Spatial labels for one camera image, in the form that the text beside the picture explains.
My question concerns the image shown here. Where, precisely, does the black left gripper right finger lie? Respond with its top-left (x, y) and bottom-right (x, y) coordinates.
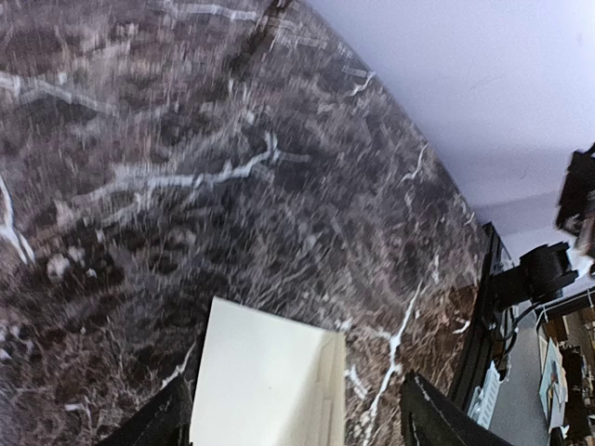
top-left (400, 372), bottom-right (509, 446)

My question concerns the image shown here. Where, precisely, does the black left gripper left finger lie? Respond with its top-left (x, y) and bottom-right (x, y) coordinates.
top-left (109, 376), bottom-right (192, 446)

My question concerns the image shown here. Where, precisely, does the cream paper envelope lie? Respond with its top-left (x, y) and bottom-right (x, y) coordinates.
top-left (189, 298), bottom-right (346, 446)

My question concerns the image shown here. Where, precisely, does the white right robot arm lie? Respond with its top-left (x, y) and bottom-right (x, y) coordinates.
top-left (490, 148), bottom-right (594, 342)

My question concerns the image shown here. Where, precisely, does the white slotted cable duct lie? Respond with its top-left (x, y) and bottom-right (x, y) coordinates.
top-left (468, 361), bottom-right (503, 429)

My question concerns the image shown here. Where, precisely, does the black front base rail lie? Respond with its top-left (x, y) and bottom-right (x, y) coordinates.
top-left (448, 222), bottom-right (510, 413)

